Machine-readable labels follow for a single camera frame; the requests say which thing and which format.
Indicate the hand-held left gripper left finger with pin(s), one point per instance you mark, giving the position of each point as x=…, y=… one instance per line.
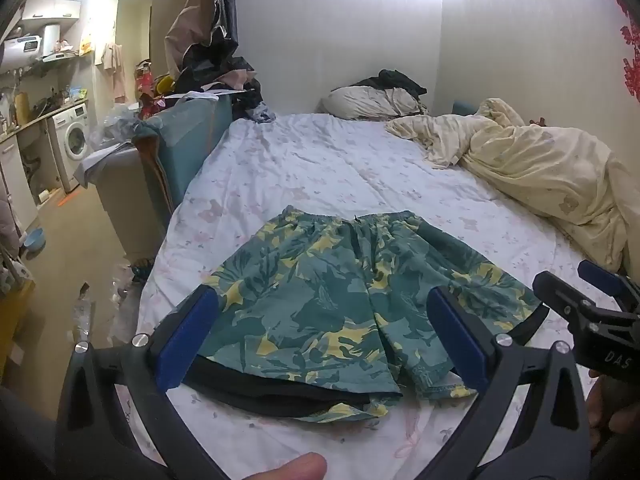
x=189, y=337

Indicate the red wall decoration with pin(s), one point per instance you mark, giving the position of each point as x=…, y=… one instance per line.
x=632, y=60

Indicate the pile of clothes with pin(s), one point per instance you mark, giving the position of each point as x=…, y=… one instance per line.
x=225, y=70

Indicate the cream duvet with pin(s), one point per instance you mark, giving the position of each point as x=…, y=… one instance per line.
x=540, y=170

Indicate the white washing machine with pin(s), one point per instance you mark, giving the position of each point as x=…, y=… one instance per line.
x=70, y=140

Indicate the yellow bag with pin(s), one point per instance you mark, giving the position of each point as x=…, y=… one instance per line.
x=86, y=45

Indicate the person's right hand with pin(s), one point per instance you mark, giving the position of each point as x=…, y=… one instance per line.
x=617, y=410

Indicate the grey storage box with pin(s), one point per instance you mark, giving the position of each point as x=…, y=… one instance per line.
x=120, y=195

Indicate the green leaf print pants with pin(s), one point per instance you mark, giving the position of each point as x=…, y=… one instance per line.
x=325, y=300

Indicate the brown hanging cloth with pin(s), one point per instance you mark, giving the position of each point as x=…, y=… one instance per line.
x=192, y=10

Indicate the bed with white floral sheet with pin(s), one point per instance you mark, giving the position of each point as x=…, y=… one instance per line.
x=325, y=170

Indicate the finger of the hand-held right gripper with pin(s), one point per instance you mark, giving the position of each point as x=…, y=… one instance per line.
x=602, y=280
x=562, y=292

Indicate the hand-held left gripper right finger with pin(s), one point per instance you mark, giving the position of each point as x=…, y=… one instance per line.
x=459, y=340

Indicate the pink hanging towel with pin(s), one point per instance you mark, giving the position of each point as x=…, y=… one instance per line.
x=116, y=72

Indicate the white wall cabinet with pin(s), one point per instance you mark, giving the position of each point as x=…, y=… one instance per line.
x=52, y=9

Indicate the white water heater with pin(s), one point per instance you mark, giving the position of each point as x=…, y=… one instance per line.
x=20, y=50

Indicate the teal cushion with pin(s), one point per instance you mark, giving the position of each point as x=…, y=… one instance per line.
x=462, y=108

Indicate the white cylindrical tank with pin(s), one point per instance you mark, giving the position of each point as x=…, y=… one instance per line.
x=51, y=39

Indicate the blue basin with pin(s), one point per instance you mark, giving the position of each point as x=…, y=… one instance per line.
x=33, y=240

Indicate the dark hanging cloth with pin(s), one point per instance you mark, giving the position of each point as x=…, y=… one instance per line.
x=226, y=0

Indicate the person's left hand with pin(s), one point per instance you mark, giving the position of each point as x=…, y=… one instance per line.
x=287, y=467

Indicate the beige pillow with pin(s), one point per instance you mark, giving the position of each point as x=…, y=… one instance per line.
x=365, y=102

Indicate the white papers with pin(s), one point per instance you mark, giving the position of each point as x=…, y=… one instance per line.
x=200, y=95

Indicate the kitchen counter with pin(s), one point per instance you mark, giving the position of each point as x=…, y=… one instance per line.
x=35, y=120

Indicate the dark clothes on pillow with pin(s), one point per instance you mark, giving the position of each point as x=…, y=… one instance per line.
x=395, y=80

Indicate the teal sofa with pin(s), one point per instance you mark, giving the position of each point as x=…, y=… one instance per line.
x=192, y=140

